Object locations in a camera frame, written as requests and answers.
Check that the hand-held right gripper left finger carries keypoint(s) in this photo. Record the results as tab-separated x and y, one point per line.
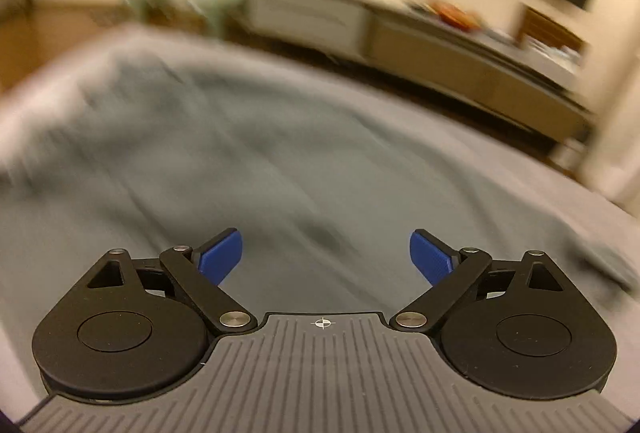
220	258

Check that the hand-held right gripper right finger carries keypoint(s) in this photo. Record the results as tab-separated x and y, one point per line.
430	259

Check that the dark grey garment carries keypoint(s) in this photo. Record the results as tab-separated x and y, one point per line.
280	163

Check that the light grey bed sheet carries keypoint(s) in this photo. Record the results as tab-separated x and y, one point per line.
530	203

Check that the long low sideboard cabinet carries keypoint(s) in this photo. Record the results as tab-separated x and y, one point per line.
400	58

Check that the red and yellow box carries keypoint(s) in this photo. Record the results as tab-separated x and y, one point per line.
450	13

